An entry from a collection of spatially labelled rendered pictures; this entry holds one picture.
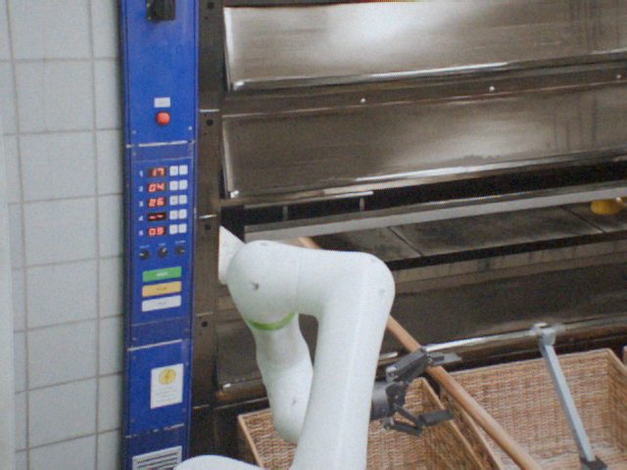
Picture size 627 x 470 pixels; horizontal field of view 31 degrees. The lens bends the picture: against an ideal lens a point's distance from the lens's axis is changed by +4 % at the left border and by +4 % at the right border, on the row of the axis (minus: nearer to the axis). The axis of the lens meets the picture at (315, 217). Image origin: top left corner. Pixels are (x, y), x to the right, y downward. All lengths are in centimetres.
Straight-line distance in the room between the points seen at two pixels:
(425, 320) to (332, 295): 123
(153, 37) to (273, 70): 29
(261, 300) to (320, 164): 86
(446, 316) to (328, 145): 66
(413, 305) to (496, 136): 50
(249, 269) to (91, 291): 82
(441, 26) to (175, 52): 67
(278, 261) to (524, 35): 121
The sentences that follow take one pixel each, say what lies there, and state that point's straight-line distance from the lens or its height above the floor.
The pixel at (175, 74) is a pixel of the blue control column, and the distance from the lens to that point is 241.
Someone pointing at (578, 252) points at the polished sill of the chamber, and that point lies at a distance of 319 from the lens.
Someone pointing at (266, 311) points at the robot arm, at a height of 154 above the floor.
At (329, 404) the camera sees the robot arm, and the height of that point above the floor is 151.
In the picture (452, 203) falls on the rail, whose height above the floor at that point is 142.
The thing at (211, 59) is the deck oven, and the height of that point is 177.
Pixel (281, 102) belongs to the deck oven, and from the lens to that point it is 255.
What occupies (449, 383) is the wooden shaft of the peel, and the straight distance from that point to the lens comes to 237.
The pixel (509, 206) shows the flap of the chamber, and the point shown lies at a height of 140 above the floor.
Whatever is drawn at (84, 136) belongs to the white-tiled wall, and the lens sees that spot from 243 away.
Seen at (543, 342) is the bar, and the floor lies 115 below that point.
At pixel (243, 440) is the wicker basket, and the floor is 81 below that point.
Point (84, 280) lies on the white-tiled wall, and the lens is 256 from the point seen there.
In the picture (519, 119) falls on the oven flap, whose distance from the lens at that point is 291.
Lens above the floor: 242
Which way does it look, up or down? 23 degrees down
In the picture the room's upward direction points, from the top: 4 degrees clockwise
